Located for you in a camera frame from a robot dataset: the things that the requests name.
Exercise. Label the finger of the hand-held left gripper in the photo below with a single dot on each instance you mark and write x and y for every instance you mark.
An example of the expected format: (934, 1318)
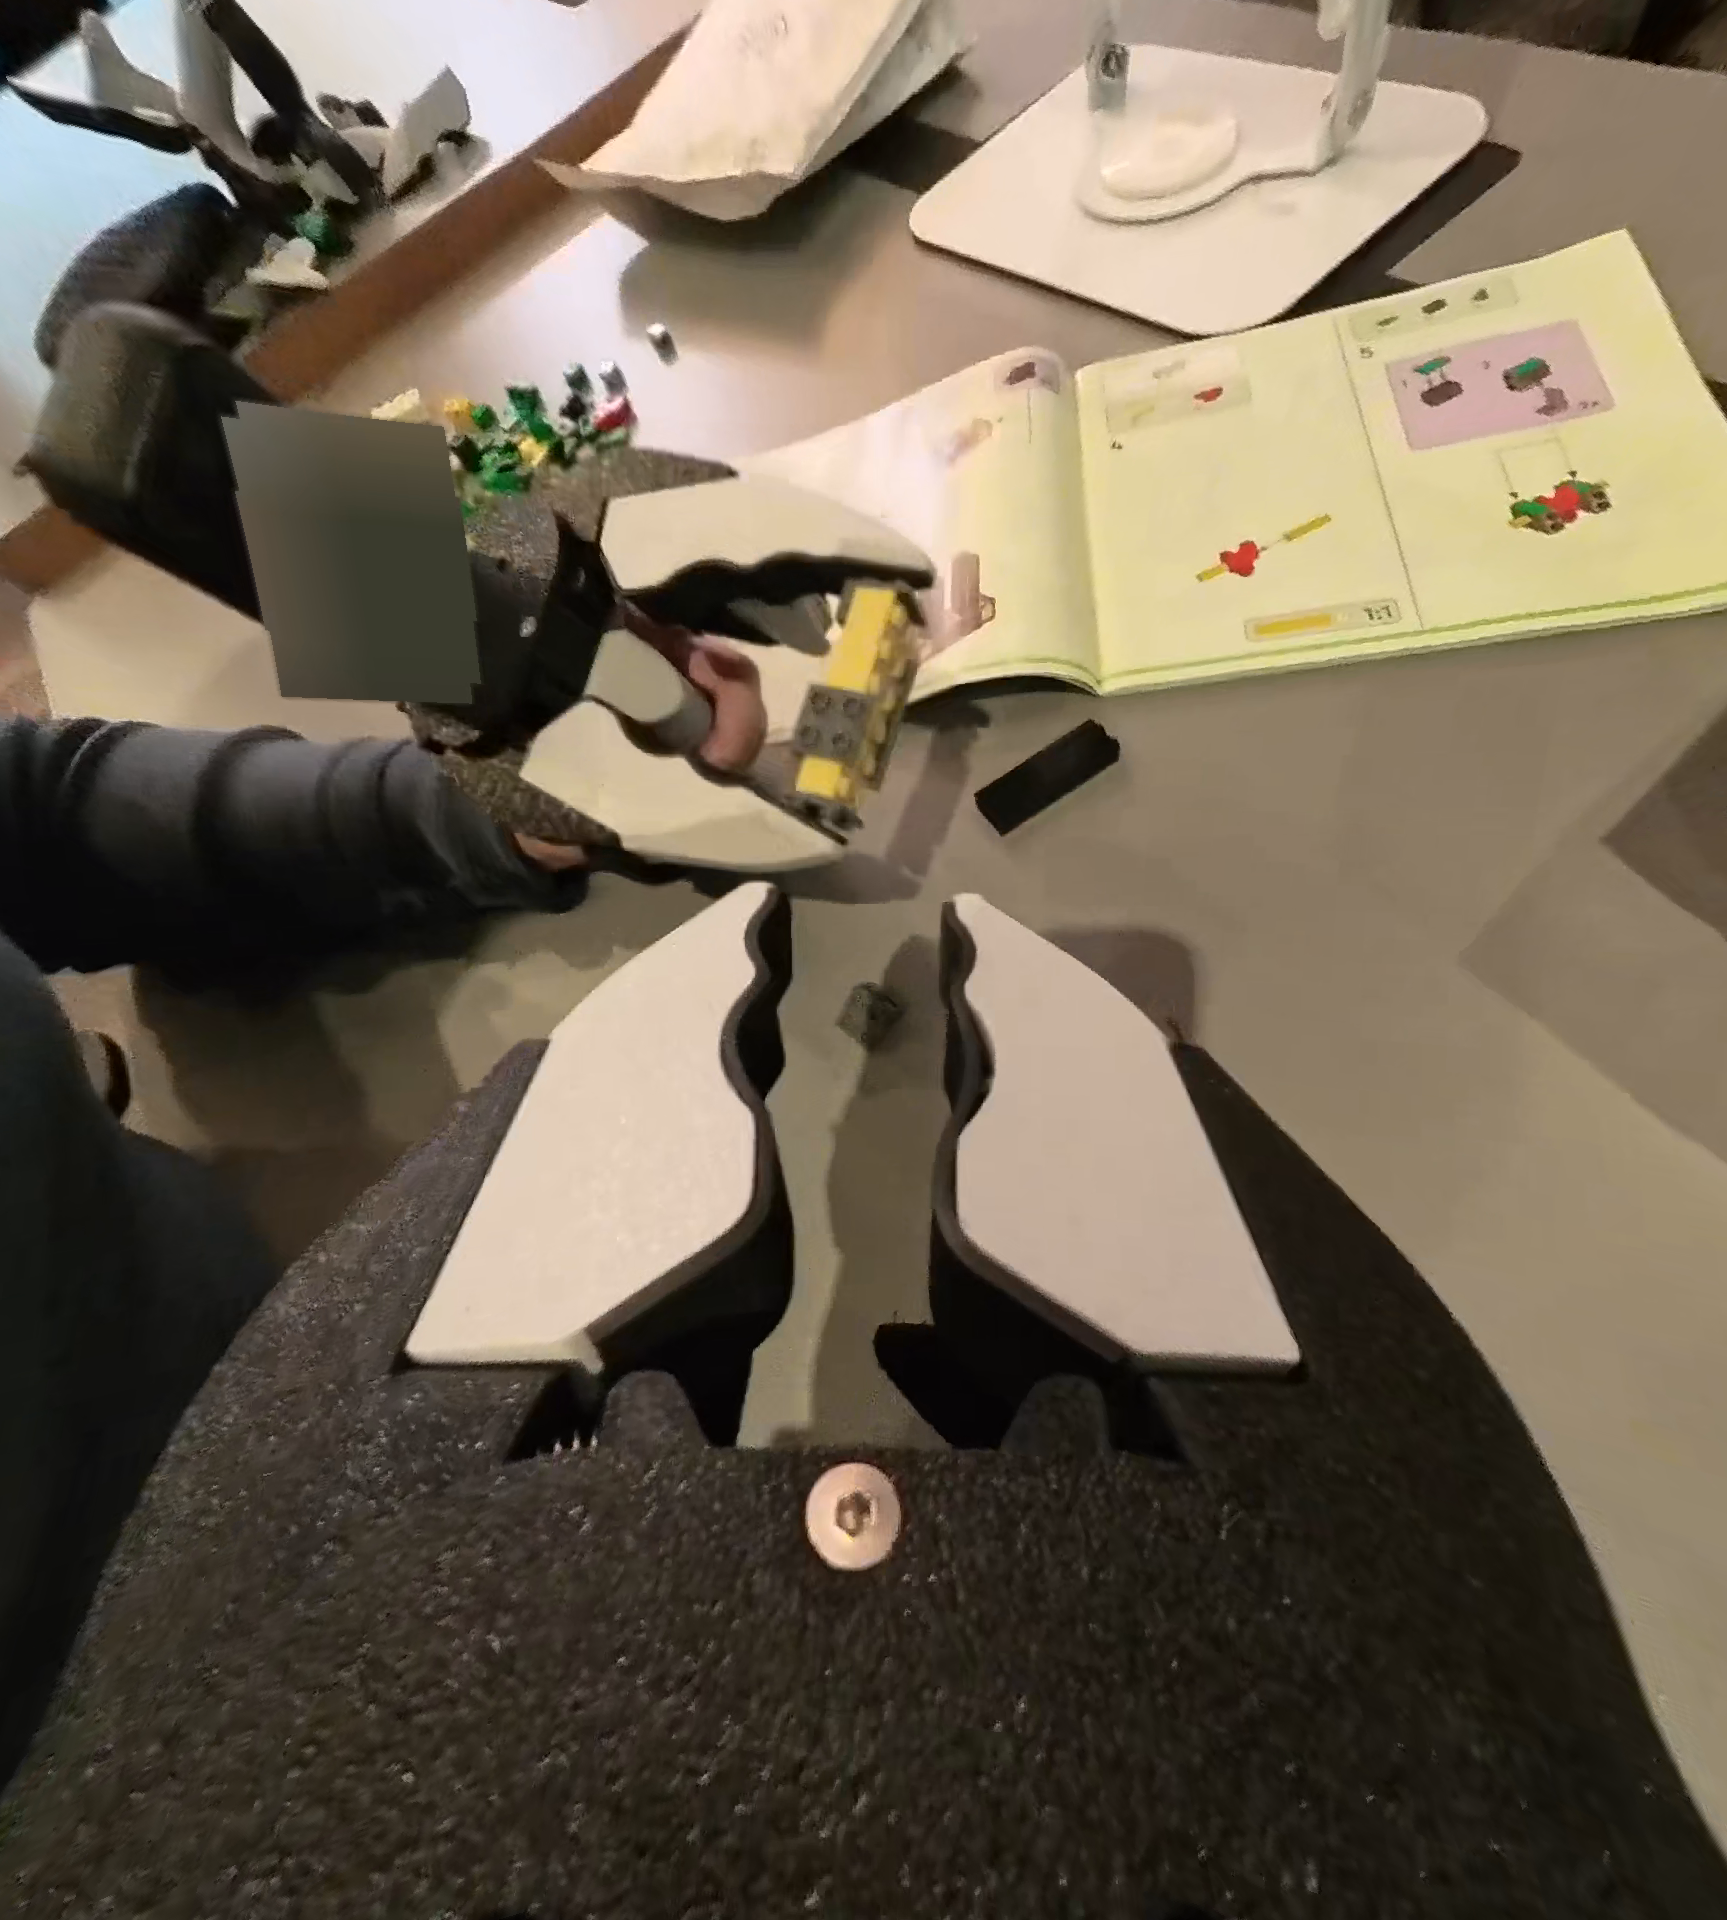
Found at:
(654, 810)
(758, 533)

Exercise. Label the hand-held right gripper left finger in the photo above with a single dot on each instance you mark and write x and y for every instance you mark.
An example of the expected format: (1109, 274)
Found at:
(608, 1170)

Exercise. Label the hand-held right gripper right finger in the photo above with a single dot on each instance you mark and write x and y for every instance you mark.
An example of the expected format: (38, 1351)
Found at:
(1103, 1184)

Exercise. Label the yellow grey brick assembly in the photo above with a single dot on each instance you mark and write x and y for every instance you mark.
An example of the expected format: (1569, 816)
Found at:
(864, 674)

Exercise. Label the small dark grey brick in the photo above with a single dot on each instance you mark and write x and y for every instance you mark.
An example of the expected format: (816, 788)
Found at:
(870, 1012)

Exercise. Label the person's left forearm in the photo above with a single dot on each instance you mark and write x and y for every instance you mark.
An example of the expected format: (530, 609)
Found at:
(202, 824)

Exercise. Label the grey desk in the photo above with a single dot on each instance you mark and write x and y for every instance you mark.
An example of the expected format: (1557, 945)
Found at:
(1403, 1051)

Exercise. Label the person's left hand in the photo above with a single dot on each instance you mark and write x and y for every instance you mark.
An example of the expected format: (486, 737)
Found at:
(736, 705)

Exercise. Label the pile of small coloured bricks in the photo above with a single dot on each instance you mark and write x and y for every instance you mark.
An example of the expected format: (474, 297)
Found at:
(534, 428)

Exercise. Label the black brick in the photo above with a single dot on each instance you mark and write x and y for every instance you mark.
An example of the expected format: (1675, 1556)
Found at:
(1045, 776)

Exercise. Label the white paper bag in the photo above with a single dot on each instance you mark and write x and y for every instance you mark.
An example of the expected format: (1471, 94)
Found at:
(788, 105)

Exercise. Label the black office chair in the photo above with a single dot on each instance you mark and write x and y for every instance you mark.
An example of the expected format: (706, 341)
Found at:
(128, 421)

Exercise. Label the torn white packaging pile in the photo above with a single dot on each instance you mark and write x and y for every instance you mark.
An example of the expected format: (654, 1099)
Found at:
(292, 135)

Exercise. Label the person's dark clothed torso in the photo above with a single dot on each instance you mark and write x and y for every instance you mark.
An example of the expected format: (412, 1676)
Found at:
(38, 1351)

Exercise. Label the open instruction booklet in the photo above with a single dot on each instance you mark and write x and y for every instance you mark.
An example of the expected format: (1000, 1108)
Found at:
(1403, 494)

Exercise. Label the white stand base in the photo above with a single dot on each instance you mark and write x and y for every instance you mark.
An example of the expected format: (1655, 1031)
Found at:
(1327, 181)

